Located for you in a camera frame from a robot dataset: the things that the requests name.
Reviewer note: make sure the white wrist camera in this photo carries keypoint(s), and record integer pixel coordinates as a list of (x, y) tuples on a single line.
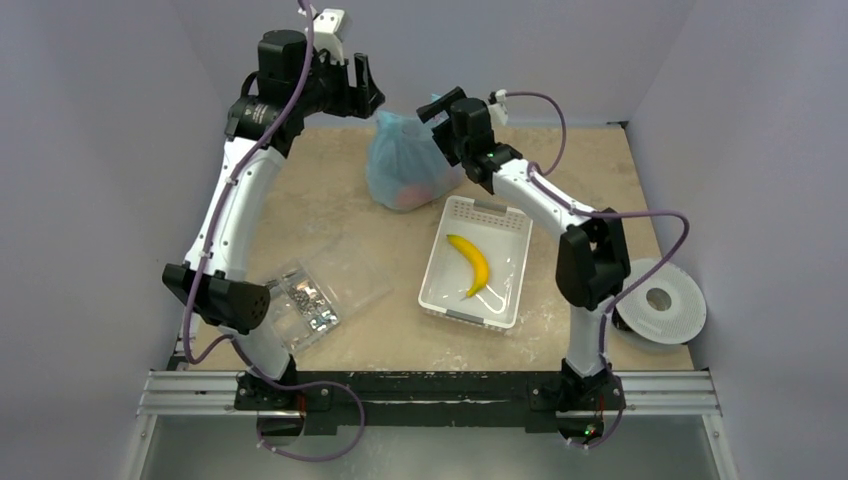
[(497, 108), (329, 29)]

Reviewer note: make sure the clear plastic screw box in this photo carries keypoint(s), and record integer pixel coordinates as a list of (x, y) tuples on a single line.
[(313, 294)]

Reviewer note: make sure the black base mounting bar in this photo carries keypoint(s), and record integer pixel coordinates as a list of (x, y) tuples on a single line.
[(533, 401)]

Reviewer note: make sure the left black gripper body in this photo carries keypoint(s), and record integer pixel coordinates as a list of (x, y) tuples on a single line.
[(328, 87)]

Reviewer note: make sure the white plastic basket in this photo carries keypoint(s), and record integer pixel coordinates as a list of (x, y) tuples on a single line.
[(502, 234)]

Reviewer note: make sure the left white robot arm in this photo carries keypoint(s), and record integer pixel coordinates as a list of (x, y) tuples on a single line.
[(211, 281)]

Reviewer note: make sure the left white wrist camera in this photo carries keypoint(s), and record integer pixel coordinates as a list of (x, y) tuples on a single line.
[(329, 29)]

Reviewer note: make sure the yellow fake banana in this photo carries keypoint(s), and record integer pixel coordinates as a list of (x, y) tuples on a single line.
[(477, 261)]

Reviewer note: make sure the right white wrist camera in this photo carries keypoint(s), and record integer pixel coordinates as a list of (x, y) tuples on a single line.
[(497, 108)]

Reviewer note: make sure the light blue plastic bag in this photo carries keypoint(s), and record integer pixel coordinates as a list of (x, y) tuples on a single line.
[(405, 169)]

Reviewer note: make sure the white filament spool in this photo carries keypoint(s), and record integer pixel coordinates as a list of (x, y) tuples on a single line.
[(668, 310)]

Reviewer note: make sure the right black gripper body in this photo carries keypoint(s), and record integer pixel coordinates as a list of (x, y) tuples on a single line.
[(444, 120)]

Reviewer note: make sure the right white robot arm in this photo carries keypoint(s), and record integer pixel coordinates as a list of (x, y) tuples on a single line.
[(592, 261)]

